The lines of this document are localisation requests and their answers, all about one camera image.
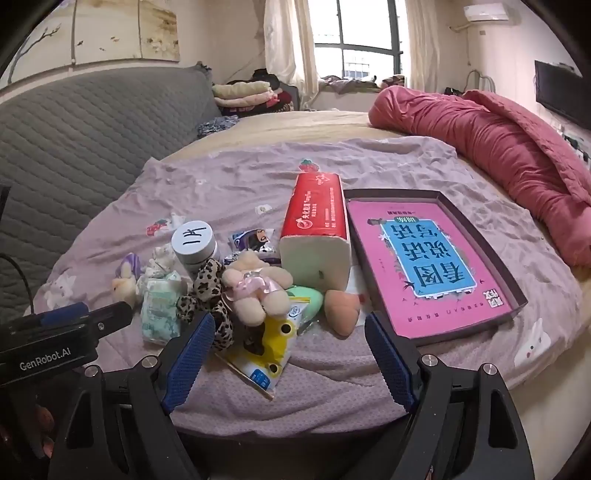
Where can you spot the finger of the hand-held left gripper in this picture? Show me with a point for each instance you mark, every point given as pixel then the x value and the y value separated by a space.
pixel 62 313
pixel 113 316

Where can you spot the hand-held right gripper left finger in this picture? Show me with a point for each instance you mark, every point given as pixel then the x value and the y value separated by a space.
pixel 189 364

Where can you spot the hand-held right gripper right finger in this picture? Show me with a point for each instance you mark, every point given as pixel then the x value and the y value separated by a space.
pixel 388 364

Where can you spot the purple dress plush toy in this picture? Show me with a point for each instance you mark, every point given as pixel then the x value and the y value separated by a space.
pixel 125 277

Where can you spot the green wet wipes pack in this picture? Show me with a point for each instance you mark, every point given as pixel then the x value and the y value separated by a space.
pixel 160 314

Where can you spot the peach makeup sponge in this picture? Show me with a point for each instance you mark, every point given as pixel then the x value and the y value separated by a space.
pixel 344 311

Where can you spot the yellow cartoon snack packet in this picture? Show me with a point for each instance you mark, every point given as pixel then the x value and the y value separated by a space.
pixel 263 355

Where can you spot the leopard print scrunchie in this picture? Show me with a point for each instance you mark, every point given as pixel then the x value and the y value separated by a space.
pixel 207 286

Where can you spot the pink dress teddy bear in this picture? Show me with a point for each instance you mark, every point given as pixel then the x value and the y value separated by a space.
pixel 254 286

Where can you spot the green makeup sponge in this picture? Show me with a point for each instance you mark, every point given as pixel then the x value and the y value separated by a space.
pixel 308 300

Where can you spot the blue white snack packet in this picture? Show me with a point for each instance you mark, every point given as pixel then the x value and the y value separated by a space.
pixel 254 242

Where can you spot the dark brown shallow box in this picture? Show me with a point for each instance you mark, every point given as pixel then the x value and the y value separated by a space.
pixel 503 286

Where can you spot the person's left hand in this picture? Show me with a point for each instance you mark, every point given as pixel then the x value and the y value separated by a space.
pixel 45 419

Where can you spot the white lidded bottle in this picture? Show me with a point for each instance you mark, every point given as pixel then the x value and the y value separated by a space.
pixel 194 244

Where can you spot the pink book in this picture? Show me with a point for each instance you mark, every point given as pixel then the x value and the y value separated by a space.
pixel 415 258

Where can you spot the red tissue pack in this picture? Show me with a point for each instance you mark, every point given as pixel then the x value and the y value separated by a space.
pixel 314 221

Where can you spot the grey quilted headboard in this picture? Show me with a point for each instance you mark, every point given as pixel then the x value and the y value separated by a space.
pixel 83 147

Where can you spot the purple printed blanket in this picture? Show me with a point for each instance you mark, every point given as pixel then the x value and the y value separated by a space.
pixel 221 184

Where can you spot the dark patterned cloth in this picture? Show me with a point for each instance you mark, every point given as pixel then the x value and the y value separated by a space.
pixel 217 125

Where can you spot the pink quilt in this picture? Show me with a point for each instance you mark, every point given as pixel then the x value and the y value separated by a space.
pixel 508 152

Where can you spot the beige bed sheet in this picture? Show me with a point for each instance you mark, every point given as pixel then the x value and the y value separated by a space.
pixel 300 124

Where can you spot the pile of folded clothes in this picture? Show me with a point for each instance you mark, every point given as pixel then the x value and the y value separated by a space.
pixel 249 92

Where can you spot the clothes on windowsill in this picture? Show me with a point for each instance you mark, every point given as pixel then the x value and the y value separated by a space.
pixel 351 83

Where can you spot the cream curtain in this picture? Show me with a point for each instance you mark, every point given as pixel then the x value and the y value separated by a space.
pixel 421 41
pixel 284 46

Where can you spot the black television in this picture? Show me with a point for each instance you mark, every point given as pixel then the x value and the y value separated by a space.
pixel 561 90

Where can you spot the window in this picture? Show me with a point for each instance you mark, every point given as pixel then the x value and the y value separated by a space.
pixel 355 27

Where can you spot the white air conditioner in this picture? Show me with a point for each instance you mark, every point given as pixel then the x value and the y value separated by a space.
pixel 487 13

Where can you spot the wall painting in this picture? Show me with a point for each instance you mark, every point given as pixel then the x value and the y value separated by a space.
pixel 106 32

